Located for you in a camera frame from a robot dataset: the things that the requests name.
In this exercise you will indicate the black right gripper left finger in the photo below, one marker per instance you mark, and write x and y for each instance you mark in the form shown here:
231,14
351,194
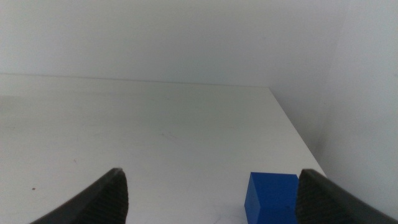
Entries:
105,202

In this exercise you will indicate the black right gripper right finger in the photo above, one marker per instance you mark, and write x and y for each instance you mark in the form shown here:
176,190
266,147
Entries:
323,202

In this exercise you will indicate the blue cube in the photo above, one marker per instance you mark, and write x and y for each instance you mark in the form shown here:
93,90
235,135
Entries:
270,199

